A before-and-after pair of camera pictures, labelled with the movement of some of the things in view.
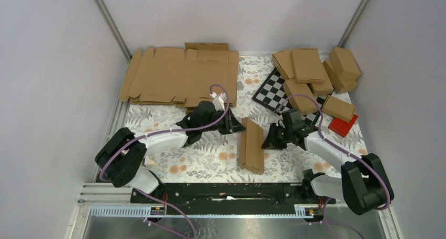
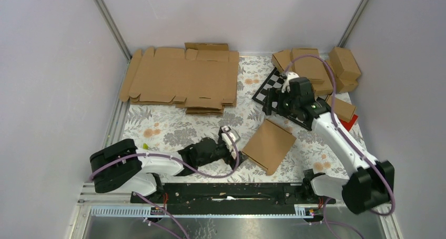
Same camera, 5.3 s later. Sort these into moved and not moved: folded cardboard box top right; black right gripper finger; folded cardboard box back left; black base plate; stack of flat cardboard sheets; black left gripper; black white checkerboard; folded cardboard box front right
Moved: black right gripper finger; black left gripper
Not moved: folded cardboard box top right; black white checkerboard; stack of flat cardboard sheets; folded cardboard box back left; folded cardboard box front right; black base plate
